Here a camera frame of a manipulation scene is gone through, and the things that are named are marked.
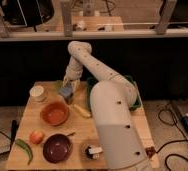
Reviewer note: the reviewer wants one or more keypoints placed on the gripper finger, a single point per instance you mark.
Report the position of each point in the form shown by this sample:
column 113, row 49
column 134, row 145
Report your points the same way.
column 75, row 85
column 65, row 81

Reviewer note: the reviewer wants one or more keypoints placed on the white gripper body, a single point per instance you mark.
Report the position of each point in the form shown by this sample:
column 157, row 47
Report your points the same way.
column 72, row 74

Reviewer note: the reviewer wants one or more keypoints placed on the blue sponge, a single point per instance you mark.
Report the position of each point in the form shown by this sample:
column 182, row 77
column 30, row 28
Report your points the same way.
column 66, row 90

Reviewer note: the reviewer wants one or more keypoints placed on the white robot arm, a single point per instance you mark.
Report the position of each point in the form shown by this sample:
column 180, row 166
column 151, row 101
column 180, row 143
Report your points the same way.
column 110, row 101

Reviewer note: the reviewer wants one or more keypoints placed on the white cup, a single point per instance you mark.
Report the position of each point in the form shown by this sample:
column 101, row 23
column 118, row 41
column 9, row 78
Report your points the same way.
column 37, row 93

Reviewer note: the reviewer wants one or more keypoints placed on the green lettuce piece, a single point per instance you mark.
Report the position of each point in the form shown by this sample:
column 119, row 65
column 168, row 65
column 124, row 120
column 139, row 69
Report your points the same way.
column 58, row 84

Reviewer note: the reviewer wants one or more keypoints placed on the green tray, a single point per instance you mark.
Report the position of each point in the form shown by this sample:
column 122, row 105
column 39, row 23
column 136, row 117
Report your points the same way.
column 91, row 82

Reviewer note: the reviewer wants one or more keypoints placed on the orange bowl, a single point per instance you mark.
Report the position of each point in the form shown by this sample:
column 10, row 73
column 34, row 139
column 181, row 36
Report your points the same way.
column 55, row 113

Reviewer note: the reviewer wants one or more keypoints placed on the red apple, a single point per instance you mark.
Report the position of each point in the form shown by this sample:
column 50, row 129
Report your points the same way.
column 36, row 137

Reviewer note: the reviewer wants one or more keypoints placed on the purple bowl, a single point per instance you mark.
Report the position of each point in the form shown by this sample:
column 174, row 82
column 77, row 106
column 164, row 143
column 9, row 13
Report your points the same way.
column 57, row 148

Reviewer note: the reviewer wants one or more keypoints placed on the white dish brush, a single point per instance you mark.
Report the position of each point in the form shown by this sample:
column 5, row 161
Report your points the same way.
column 93, row 152

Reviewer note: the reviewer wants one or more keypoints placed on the green chili pepper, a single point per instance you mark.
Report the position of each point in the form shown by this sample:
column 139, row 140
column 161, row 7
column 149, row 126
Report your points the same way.
column 22, row 144

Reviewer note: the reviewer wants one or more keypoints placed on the metal frame rail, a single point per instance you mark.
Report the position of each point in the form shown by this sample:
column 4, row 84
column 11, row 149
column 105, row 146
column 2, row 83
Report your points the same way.
column 32, row 20

